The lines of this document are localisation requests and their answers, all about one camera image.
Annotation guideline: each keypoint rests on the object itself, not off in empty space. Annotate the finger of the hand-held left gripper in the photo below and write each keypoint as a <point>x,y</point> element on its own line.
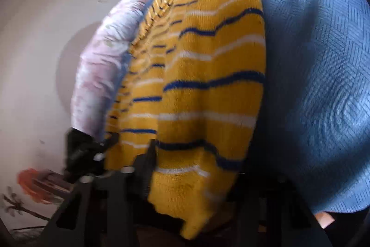
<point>82,148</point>

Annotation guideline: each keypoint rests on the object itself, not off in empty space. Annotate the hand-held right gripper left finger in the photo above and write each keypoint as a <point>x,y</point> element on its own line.
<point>143,170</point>

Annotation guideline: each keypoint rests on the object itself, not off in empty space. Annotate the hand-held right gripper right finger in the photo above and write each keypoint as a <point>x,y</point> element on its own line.
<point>260,206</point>

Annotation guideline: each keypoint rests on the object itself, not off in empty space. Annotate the yellow striped knit sweater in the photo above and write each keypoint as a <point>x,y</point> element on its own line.
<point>208,76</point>

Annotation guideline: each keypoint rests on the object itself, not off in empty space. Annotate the pink floral cloth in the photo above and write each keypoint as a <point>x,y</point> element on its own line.
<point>101,67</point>

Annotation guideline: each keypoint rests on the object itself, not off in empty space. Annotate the blue knit sweater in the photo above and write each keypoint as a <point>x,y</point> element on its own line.
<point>312,85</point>

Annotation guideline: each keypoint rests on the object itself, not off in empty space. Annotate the red flower wall sticker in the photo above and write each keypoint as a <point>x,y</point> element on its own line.
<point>31,184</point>

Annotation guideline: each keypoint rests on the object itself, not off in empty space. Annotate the dark branch wall sticker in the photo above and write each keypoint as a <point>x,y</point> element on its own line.
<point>17,205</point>

